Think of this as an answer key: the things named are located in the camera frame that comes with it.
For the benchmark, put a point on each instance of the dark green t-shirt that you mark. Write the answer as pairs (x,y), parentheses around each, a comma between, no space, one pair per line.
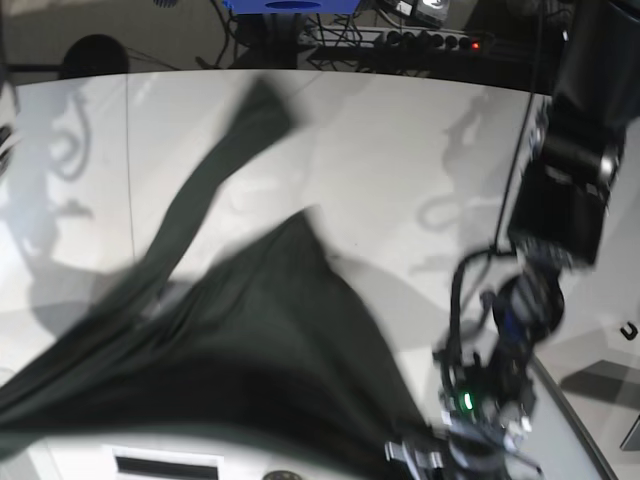
(270,348)

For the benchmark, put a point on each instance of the black U-shaped clip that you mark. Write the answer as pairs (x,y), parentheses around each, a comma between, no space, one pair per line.
(629,331)

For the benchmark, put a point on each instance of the blue plastic bin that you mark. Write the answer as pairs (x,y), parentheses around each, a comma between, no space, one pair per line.
(243,7)

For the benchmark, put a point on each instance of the black round dotted object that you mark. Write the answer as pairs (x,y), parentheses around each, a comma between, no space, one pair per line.
(281,475)

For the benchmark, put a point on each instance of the white tray with black slot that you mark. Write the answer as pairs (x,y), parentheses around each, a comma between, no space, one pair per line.
(153,464)

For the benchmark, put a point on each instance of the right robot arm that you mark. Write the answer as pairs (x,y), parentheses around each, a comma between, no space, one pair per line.
(10,137)

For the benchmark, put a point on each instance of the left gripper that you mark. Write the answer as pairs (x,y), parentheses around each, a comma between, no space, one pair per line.
(476,440)

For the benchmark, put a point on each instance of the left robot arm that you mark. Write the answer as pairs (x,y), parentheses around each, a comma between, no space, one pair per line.
(554,223)

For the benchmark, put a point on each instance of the white power strip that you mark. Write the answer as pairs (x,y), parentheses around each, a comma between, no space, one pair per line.
(410,38)

